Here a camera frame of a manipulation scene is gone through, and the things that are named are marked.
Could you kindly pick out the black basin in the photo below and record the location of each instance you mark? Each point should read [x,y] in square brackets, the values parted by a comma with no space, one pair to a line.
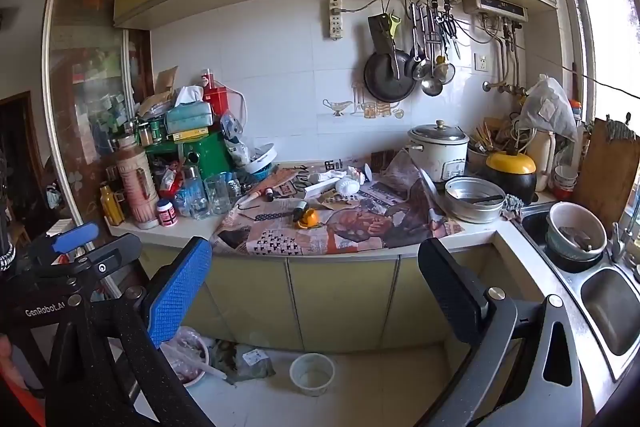
[575,263]

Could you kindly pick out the red packet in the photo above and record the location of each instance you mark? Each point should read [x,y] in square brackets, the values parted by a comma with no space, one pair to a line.
[169,179]

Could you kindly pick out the black roll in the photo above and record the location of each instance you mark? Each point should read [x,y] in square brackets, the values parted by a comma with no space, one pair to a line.
[300,208]

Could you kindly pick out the small round lid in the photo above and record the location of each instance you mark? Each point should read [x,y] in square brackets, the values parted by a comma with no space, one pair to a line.
[367,172]

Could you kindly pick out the newspaper sheets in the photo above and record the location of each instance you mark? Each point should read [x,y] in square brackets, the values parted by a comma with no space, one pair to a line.
[350,222]

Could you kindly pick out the red canister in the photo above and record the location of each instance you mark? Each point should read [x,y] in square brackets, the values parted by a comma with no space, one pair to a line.
[216,99]

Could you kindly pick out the small metal ladle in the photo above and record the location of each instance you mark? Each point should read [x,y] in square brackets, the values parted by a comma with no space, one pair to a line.
[420,68]

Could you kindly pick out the brass wall tap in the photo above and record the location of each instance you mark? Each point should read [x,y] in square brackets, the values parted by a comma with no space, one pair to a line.
[502,86]

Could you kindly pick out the metal basin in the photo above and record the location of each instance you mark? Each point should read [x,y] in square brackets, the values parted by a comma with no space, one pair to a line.
[475,213]

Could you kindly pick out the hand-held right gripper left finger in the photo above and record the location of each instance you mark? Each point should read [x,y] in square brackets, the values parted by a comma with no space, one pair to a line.
[182,287]

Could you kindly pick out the white tube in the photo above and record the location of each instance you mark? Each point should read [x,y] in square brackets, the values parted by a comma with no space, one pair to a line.
[252,198]

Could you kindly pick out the white bucket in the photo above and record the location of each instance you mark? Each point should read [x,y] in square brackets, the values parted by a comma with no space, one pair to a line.
[311,374]

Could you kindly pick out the green box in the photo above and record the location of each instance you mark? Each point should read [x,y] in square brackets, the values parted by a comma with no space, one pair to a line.
[210,157]

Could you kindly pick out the small dark bottle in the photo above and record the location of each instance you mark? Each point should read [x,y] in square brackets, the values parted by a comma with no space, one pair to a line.
[269,194]

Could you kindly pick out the kitchen scissors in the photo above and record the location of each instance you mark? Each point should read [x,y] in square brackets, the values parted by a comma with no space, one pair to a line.
[451,24]

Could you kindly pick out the flat yellow box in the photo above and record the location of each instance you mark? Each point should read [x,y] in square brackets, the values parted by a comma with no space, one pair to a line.
[187,136]

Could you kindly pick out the white pill bottle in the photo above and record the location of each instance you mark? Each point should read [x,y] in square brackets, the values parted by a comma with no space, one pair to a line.
[165,213]

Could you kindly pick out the blue white plastic bag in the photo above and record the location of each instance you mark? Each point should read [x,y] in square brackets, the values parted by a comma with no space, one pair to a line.
[235,142]

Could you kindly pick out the small white box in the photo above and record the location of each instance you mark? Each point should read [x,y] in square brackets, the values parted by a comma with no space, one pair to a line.
[320,189]

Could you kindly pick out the white rice cooker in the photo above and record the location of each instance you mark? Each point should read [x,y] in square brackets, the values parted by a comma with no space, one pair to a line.
[440,157]

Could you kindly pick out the stack of small bowls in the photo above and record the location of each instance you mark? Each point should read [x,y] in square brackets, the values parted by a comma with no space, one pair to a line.
[565,181]

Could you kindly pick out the black strip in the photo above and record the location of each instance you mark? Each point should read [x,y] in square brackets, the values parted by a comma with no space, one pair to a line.
[262,214]

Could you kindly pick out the grey dishcloth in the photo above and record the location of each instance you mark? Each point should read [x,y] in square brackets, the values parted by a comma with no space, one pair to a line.
[512,205]

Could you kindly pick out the large metal ladle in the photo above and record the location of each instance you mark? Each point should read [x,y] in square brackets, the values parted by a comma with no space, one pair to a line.
[431,86]

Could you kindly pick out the window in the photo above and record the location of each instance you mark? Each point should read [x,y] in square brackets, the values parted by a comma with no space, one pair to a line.
[610,7]

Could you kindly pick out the clear plastic water bottle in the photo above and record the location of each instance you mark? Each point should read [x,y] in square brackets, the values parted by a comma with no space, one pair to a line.
[195,199]

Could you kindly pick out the teal tissue box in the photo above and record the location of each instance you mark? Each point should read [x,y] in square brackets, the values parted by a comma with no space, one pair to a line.
[190,117]

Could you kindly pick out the utensil holder with chopsticks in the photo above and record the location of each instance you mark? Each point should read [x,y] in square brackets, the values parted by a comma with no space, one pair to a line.
[487,134]

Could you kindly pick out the crumpled white tissue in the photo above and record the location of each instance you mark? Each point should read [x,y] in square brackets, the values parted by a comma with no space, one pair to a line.
[325,176]
[347,186]

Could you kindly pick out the clear glass cup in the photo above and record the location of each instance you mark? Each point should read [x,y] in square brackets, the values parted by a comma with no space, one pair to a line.
[217,197]

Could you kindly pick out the stainless steel double sink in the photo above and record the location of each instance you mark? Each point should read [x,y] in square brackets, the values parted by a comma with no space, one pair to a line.
[620,307]

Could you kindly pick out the green peeler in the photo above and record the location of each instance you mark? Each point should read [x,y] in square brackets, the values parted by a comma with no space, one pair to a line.
[395,24]

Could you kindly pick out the white dish on blue basket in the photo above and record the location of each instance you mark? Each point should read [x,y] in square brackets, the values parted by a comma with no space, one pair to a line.
[260,159]

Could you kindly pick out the orange peel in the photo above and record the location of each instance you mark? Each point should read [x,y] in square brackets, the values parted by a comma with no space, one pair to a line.
[310,218]

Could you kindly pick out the white bowl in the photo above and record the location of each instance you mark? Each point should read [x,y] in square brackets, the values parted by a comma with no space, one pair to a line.
[557,219]

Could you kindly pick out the white power strip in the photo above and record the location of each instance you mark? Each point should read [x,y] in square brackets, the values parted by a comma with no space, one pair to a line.
[336,24]

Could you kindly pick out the white water heater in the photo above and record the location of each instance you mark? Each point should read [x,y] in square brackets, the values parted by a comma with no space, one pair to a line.
[495,5]

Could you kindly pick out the kitchen cleaver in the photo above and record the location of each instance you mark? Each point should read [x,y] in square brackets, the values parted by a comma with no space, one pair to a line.
[379,32]

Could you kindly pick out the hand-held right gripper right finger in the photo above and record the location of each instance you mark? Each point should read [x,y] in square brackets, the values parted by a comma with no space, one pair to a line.
[450,292]

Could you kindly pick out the metal strainer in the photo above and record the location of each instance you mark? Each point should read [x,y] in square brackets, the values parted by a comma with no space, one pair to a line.
[443,71]

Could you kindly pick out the grey bag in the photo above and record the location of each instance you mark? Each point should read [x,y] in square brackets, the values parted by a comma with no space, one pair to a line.
[250,364]

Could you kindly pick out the white wall socket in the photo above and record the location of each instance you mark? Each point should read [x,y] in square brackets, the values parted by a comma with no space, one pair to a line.
[481,62]

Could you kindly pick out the brown cardboard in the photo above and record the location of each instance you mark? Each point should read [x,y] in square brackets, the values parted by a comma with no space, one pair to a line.
[165,82]

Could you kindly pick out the white plastic jug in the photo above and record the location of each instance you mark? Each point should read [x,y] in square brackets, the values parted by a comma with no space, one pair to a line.
[542,157]

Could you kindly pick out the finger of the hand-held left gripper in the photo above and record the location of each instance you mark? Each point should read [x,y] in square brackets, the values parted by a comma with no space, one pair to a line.
[107,259]
[75,236]

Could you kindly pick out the glass sliding door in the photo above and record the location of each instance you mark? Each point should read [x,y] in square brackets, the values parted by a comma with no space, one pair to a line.
[85,57]

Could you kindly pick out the black frying pan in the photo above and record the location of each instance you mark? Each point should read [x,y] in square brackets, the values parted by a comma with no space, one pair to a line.
[382,79]

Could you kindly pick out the pink thermos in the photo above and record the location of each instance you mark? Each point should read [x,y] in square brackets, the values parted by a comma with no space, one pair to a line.
[137,187]

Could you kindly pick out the yellow bottle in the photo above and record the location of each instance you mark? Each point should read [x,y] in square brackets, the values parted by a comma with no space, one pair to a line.
[111,207]

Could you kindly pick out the metal sink faucet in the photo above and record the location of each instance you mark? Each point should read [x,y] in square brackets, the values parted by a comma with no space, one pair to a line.
[617,248]

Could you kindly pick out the bowl with plastic bag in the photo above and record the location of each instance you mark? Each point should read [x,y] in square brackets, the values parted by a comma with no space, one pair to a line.
[190,357]

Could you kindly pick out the yellow base cabinet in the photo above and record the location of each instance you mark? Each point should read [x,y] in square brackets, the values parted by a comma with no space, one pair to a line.
[340,297]

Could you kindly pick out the yellow black cooker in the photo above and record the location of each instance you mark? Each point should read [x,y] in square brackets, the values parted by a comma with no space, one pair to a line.
[510,164]

